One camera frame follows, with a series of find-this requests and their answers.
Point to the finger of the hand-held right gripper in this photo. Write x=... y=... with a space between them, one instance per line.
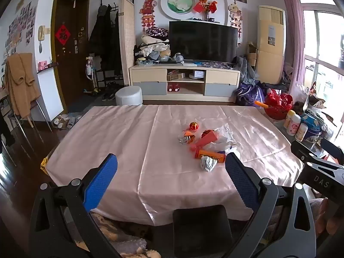
x=334 y=151
x=302 y=154

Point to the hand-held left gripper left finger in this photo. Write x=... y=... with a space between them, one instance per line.
x=102 y=182

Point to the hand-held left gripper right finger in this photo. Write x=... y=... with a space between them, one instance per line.
x=242 y=182

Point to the orange tube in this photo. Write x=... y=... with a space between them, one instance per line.
x=213 y=156

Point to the white plastic bag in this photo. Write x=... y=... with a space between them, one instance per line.
x=224 y=135

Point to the red paper wedge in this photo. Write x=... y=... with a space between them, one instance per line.
x=205 y=141

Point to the black trash bin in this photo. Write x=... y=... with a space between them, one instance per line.
x=201 y=228

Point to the orange and white wrapper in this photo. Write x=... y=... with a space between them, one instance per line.
x=188 y=139

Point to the red round ornament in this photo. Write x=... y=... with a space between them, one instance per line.
x=194 y=126

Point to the small white bottle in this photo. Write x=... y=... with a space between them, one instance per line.
x=301 y=132

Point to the blue round tin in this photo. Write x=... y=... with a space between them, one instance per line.
x=314 y=129

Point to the white and pink bottle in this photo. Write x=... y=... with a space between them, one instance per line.
x=294 y=125

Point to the yellow and white bottle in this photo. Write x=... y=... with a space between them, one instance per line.
x=289 y=118

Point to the pink satin tablecloth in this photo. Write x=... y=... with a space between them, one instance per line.
x=134 y=153

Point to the red basket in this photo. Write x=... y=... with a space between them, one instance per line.
x=279 y=104

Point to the yellow tape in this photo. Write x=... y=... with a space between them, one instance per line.
x=43 y=163

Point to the orange toy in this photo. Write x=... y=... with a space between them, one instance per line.
x=261 y=104

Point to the group of slippers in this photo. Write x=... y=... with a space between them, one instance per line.
x=67 y=121

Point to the pile of purple bags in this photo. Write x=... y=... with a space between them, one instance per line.
x=248 y=91

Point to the white round stool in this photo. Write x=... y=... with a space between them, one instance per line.
x=129 y=95

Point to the metal chair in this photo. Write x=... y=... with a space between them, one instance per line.
x=36 y=107

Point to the window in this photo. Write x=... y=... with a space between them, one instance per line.
x=325 y=45

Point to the beige and grey TV cabinet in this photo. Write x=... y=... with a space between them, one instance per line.
x=221 y=76

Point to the dark cloth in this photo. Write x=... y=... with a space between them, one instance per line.
x=6 y=131

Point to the children's scooter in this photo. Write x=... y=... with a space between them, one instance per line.
x=90 y=70

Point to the beige standing air conditioner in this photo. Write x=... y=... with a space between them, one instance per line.
x=270 y=45

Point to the brown door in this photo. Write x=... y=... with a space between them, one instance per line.
x=70 y=70

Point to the pink curtain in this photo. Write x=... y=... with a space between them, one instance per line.
x=291 y=32

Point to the brown coat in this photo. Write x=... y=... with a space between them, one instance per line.
x=20 y=86

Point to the pile of clothes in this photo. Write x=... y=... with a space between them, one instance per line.
x=153 y=49

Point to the dark hanging coats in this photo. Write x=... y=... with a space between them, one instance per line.
x=106 y=37

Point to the black television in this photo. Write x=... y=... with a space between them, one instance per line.
x=201 y=41

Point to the beige folding screen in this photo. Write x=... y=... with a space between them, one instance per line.
x=127 y=37

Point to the red diamond door decoration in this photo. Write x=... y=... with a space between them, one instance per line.
x=62 y=35

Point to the doll hanging decoration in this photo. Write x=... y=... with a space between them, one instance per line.
x=235 y=16

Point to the beige intercom phone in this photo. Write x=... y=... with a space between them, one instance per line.
x=41 y=33

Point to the red fish hanging decoration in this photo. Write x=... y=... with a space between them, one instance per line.
x=147 y=12

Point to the red flower decoration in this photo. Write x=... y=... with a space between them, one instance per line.
x=205 y=5

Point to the group of wall photos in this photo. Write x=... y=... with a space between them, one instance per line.
x=20 y=32

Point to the round wall picture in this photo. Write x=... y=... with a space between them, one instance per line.
x=178 y=4

